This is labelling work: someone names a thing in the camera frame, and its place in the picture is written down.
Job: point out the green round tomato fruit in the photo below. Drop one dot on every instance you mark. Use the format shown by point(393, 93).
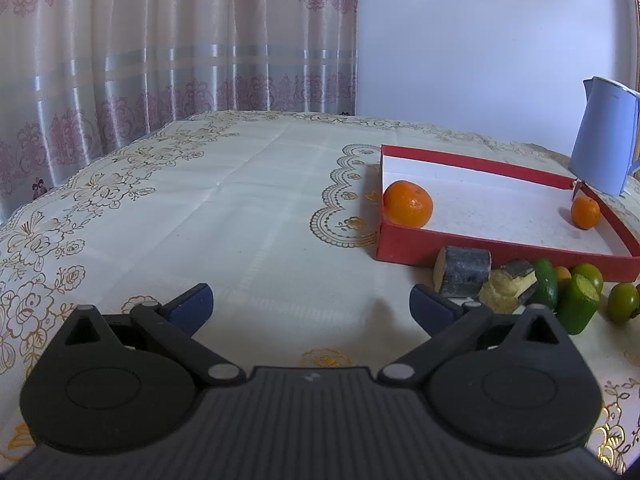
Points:
point(623, 303)

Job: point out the dark sugarcane piece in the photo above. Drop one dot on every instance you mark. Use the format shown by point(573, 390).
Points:
point(461, 272)

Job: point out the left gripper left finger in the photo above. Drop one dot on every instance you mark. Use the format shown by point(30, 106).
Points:
point(168, 329)

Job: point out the peeled sugarcane piece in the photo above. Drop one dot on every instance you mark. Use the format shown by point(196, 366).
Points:
point(509, 286)

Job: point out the red cardboard box tray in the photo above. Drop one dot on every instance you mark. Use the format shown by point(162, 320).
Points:
point(514, 212)

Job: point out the green yellow fruit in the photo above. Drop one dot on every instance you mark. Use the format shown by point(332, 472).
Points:
point(591, 273)

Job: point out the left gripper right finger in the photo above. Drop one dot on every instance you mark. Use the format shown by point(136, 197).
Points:
point(453, 330)

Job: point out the pink patterned curtain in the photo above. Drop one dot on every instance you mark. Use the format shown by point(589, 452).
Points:
point(80, 78)

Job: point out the cream floral tablecloth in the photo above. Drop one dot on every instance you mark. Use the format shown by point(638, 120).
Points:
point(275, 211)

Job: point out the small yellow kumquat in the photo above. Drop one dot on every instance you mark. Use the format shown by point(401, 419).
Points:
point(562, 277)

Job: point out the large orange tangerine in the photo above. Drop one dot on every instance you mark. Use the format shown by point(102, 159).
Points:
point(407, 204)

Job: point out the green avocado-like fruit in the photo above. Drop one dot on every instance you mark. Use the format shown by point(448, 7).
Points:
point(547, 292)

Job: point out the small orange tangerine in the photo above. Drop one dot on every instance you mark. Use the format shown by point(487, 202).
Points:
point(585, 212)

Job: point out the blue electric kettle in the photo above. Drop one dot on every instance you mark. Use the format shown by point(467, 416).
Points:
point(603, 153)

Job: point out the green cucumber piece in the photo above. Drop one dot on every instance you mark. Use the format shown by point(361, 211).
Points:
point(580, 302)

